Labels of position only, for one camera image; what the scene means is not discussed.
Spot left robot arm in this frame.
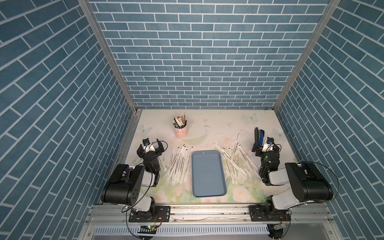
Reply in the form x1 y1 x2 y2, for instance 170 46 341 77
101 138 167 219

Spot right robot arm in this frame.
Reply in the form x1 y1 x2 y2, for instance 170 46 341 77
259 142 338 214

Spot left pile wrapped straws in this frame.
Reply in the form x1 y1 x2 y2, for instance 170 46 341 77
165 144 194 185

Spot pile wrapped straws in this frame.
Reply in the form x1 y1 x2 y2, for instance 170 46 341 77
215 133 259 184
165 144 194 185

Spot right pile wrapped straws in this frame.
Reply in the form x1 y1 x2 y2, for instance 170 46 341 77
215 133 259 184

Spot blue plastic storage tray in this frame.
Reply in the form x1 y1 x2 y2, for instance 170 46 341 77
191 150 227 198

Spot black and blue stapler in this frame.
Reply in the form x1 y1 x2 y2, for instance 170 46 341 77
252 128 265 157

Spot pink pen cup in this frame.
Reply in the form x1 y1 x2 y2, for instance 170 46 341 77
174 124 188 139

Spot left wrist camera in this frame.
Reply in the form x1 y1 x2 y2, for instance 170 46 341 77
143 138 155 153

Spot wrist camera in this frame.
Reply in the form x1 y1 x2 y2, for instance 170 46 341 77
143 138 155 153
262 137 275 152

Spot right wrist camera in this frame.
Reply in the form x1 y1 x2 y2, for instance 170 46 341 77
262 137 275 152

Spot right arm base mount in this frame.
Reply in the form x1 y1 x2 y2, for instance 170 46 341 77
249 204 291 222

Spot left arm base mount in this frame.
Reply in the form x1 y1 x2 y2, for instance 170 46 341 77
128 206 171 223

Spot aluminium front rail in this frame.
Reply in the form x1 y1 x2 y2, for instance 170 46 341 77
86 203 334 225

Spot white slotted cable duct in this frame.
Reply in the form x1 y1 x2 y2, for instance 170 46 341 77
94 224 270 237

